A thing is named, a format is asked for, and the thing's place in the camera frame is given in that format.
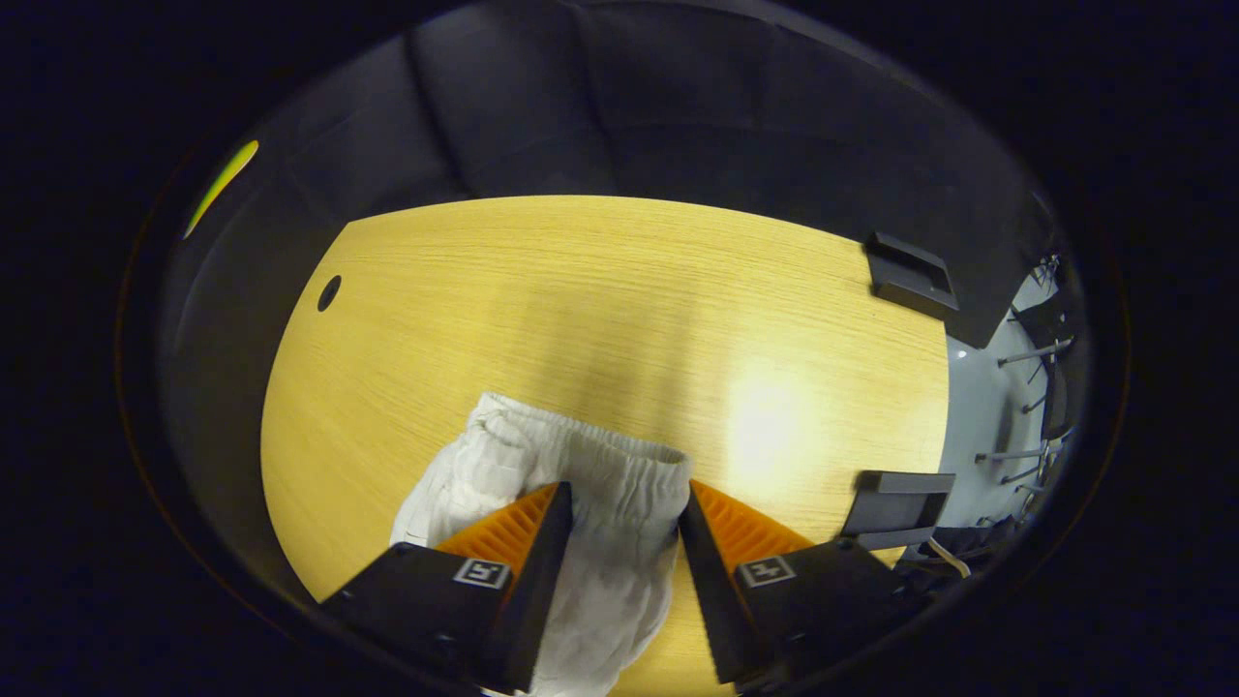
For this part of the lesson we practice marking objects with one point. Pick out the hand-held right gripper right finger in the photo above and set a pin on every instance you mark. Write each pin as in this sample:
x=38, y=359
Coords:
x=711, y=600

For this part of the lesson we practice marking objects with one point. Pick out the metal legged chair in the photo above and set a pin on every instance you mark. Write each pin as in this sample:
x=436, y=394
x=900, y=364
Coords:
x=1050, y=387

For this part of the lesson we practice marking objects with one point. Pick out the white jeans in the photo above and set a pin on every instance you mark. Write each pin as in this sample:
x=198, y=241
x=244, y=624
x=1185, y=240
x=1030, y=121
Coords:
x=619, y=581

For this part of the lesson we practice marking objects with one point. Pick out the black backdrop cloth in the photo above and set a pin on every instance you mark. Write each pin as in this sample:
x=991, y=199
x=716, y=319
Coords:
x=619, y=106

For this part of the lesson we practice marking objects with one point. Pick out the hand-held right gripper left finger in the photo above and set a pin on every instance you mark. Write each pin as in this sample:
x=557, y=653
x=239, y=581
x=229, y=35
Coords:
x=537, y=590

